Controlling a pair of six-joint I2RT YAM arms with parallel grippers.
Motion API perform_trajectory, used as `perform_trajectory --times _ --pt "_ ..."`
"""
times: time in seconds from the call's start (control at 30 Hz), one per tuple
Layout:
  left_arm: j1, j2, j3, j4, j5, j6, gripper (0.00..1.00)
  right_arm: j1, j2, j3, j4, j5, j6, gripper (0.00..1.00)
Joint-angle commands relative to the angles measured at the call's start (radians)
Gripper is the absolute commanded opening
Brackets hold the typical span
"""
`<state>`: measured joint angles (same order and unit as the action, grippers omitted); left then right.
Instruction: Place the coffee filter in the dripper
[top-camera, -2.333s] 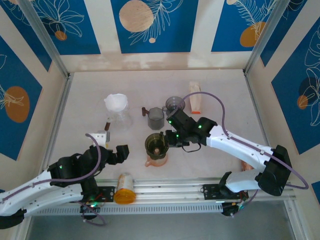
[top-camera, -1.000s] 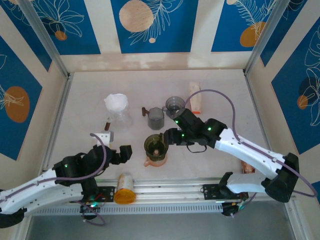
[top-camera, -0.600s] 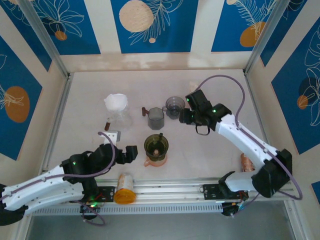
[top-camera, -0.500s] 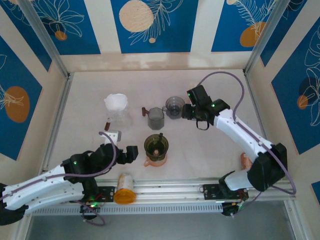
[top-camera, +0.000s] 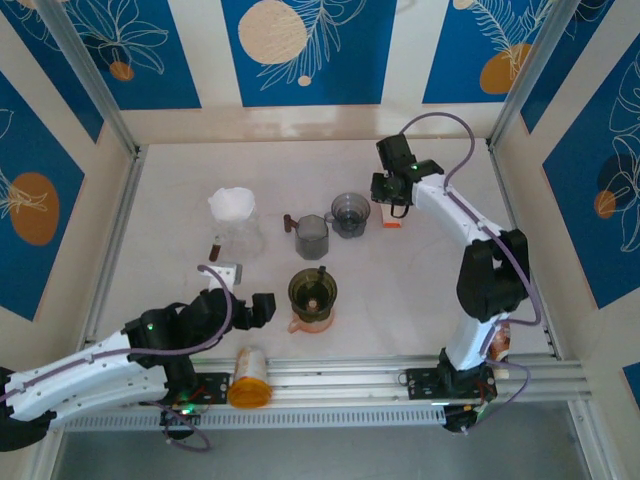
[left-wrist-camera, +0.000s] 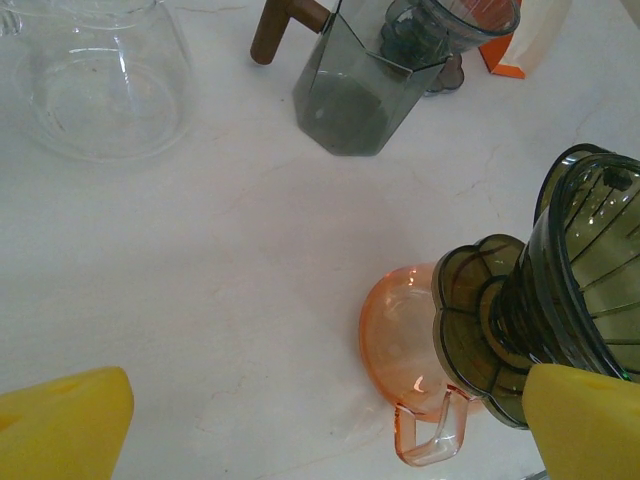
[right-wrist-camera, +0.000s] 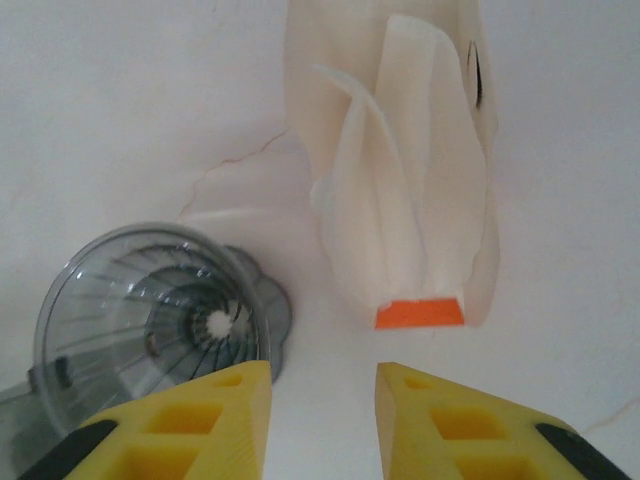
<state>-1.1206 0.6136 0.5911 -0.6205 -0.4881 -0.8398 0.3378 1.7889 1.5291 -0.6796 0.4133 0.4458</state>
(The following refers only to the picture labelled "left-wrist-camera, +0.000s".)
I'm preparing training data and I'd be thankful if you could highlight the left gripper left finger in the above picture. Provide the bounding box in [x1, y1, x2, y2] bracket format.
[0, 366, 136, 480]

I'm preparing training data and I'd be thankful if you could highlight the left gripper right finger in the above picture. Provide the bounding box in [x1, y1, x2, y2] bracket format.
[521, 363, 640, 480]

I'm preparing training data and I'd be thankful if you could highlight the green plastic coffee dripper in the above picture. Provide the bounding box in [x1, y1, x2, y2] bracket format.
[430, 143, 640, 430]

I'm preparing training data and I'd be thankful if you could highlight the orange transparent coffee server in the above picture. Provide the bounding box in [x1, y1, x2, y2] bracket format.
[358, 262, 484, 469]

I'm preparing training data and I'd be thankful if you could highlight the clear glass coffee server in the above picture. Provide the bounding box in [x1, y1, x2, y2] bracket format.
[0, 0, 196, 164]

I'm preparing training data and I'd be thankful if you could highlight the coffee filter packet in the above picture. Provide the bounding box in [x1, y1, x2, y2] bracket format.
[477, 0, 569, 80]

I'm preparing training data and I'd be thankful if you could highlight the grey carafe with wooden handle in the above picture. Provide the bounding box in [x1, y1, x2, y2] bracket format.
[249, 0, 449, 159]

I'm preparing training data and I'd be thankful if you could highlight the clear glass coffee dripper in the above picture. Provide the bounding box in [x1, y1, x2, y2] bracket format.
[0, 7, 25, 37]

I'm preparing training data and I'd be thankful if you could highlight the grey plastic coffee dripper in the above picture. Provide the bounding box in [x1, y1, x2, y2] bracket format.
[379, 0, 522, 97]

